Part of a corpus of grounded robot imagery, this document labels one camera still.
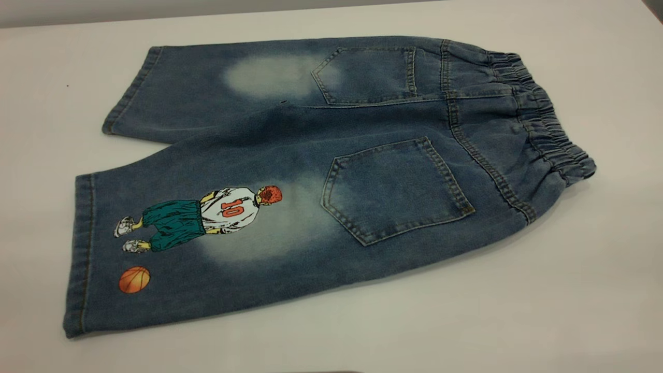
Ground blue denim printed jeans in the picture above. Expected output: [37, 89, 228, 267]
[63, 35, 598, 340]

